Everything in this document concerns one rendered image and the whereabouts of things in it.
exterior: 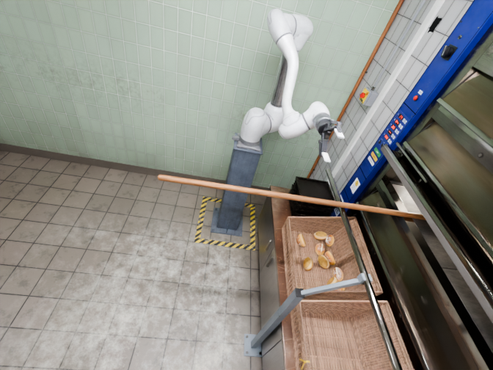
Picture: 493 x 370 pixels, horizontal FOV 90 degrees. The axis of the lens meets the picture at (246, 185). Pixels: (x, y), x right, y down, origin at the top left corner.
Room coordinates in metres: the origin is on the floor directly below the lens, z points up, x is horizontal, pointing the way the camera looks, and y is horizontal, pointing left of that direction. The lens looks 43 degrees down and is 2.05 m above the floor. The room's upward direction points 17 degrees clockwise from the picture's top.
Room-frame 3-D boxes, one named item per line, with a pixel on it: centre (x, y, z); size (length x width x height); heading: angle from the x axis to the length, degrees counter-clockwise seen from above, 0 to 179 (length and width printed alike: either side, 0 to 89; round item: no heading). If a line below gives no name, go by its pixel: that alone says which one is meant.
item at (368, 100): (1.96, -0.68, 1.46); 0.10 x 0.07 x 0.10; 11
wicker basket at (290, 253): (1.01, -0.63, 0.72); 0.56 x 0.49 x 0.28; 10
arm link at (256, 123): (1.61, 0.07, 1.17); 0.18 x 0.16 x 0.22; 139
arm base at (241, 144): (1.60, 0.10, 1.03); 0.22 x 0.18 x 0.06; 101
